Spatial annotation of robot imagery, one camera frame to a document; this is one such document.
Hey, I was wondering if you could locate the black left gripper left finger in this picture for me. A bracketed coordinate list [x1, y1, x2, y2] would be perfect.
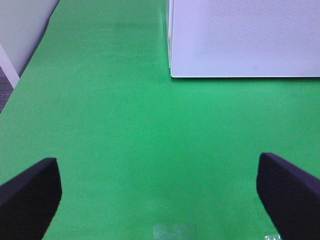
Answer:
[0, 157, 62, 240]

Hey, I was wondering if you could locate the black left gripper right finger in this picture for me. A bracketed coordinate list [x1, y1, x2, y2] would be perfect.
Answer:
[256, 152, 320, 240]

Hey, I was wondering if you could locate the white microwave door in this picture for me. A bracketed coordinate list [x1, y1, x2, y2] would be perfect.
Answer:
[167, 0, 320, 78]

